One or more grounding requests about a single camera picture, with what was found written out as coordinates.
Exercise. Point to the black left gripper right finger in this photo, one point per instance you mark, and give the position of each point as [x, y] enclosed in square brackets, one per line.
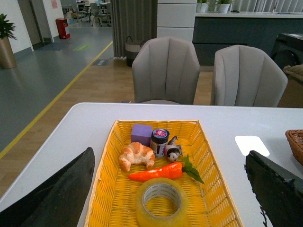
[278, 191]

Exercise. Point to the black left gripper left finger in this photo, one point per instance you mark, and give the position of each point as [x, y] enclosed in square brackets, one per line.
[58, 201]

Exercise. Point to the yellow packing tape roll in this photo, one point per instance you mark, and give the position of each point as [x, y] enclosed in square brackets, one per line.
[157, 188]

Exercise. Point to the yellow woven basket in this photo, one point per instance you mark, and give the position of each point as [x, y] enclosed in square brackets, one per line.
[113, 199]

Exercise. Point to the brown wicker basket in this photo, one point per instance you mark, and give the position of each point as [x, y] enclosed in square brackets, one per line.
[295, 139]

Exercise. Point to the toy croissant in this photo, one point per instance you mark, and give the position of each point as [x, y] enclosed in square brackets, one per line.
[136, 153]

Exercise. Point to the orange toy carrot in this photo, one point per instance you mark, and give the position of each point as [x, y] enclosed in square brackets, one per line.
[171, 171]

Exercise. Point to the purple foam block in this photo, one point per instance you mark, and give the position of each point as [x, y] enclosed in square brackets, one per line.
[141, 133]

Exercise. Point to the small panda figurine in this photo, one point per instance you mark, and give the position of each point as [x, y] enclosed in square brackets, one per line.
[172, 150]

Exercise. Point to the small dark jar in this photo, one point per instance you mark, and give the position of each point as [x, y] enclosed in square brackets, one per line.
[159, 140]

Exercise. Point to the right grey chair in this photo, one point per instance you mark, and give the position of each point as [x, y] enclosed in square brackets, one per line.
[246, 76]

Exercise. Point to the grey chair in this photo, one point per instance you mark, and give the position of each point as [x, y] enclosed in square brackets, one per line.
[246, 76]
[166, 71]

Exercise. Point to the black appliance box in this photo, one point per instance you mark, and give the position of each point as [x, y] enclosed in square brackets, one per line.
[288, 50]

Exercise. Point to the potted plant bronze vase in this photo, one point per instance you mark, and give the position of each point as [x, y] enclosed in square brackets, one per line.
[7, 58]

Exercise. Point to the left grey chair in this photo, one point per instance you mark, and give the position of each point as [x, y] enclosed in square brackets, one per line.
[166, 71]

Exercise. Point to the dark counter with white top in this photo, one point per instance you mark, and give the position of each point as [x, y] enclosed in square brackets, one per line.
[214, 31]

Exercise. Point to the red fire cabinet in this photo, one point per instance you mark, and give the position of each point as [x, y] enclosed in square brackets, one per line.
[63, 29]

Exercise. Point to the office chair in background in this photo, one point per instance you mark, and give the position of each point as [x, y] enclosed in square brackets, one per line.
[102, 12]

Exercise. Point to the white potted plant right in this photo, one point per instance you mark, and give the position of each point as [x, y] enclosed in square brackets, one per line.
[223, 6]

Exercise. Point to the white potted plant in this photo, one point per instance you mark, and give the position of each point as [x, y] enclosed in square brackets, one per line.
[201, 6]
[223, 6]

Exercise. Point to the grey curtain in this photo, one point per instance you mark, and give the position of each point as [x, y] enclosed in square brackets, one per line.
[134, 18]

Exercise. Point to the white column cabinet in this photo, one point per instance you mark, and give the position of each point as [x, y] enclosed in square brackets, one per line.
[176, 18]

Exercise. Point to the white potted plant left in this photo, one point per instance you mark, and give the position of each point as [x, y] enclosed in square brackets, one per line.
[201, 6]

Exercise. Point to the grey storage basket with handles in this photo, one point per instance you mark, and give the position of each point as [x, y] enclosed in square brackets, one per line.
[132, 48]

